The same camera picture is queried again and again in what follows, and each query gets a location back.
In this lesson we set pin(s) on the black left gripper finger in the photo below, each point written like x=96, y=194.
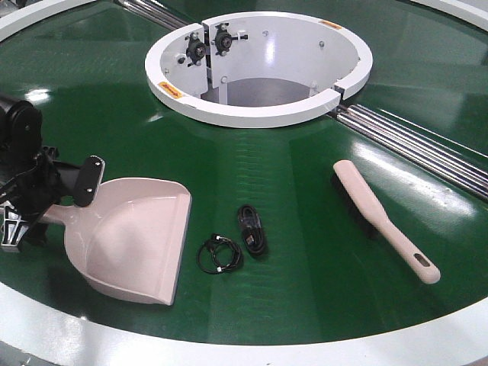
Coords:
x=14, y=227
x=87, y=181

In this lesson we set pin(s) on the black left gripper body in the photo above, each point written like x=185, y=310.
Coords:
x=32, y=189

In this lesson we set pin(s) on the pink plastic dustpan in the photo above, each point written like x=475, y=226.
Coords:
x=128, y=242

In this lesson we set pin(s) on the pink hand brush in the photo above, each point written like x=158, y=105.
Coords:
x=364, y=205

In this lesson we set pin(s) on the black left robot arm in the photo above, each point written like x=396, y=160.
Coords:
x=21, y=132

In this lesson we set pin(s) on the white outer conveyor rim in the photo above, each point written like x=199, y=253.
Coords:
x=35, y=334

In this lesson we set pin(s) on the front orange warning sticker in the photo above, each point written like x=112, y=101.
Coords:
x=170, y=90

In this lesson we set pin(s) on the orange warning sticker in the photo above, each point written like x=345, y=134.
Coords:
x=330, y=24
x=170, y=90

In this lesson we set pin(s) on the far left white rim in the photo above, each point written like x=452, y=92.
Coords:
x=31, y=14

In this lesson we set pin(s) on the far chrome roller strip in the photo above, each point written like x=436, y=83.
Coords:
x=155, y=12

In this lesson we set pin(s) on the chrome roller strip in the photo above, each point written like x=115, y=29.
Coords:
x=424, y=151
x=155, y=12

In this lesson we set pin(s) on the rear orange warning sticker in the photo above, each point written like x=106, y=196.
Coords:
x=330, y=24

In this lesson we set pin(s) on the right chrome roller strip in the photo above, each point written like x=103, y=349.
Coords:
x=424, y=151

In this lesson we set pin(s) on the far right white rim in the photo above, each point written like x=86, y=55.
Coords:
x=466, y=9

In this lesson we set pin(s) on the left black bearing mount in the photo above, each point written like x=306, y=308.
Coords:
x=196, y=50

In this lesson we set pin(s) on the black bearing mount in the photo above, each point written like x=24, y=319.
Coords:
x=196, y=50
x=223, y=40

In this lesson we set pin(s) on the right black bearing mount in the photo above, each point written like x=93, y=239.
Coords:
x=223, y=40

